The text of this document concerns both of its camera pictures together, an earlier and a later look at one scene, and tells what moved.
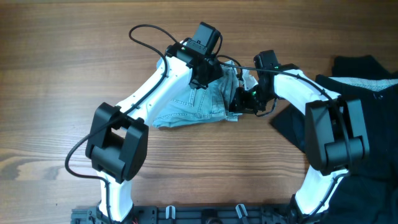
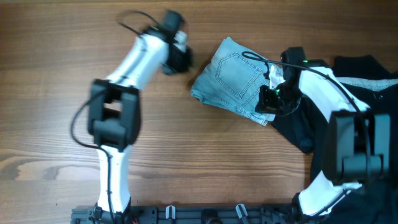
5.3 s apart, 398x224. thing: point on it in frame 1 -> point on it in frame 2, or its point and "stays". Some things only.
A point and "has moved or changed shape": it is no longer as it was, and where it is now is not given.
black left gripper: [216, 69] -> [170, 70]
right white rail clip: [239, 211] stays
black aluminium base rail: [214, 214] stays
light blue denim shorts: [193, 103] has moved or changed shape
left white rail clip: [170, 212] stays
